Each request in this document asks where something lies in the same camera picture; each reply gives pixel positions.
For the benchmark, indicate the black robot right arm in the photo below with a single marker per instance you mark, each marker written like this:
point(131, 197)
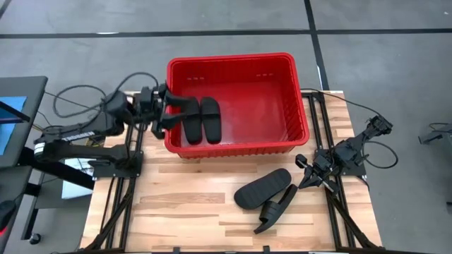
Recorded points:
point(353, 148)

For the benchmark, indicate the black caster wheel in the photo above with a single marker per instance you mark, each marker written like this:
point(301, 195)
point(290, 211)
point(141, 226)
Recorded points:
point(34, 238)

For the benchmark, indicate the red plastic bin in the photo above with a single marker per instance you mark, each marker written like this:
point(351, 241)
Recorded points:
point(247, 106)

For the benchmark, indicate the grey floor device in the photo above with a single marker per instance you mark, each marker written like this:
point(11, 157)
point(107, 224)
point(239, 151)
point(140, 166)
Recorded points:
point(438, 134)

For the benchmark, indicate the black desk leg bar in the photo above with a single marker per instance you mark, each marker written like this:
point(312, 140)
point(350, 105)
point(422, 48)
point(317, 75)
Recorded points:
point(56, 169)

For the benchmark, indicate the grey side desk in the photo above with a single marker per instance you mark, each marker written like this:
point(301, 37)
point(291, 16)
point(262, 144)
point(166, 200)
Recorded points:
point(35, 106)

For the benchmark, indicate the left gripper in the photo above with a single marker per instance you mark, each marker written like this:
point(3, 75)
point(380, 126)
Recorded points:
point(146, 102)

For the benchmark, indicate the black aluminium frame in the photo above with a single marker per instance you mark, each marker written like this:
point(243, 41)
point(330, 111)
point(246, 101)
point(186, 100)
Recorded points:
point(116, 211)
point(318, 96)

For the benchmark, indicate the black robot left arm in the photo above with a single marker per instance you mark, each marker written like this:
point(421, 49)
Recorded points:
point(77, 137)

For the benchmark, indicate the black rubber slide sandal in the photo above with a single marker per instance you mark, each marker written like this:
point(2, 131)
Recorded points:
point(212, 130)
point(273, 211)
point(193, 132)
point(261, 188)

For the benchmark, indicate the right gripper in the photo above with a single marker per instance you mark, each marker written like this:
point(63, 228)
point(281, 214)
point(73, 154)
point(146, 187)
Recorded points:
point(321, 164)

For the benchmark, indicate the black table edge bracket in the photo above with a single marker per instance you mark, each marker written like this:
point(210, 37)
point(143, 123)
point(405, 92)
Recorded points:
point(176, 249)

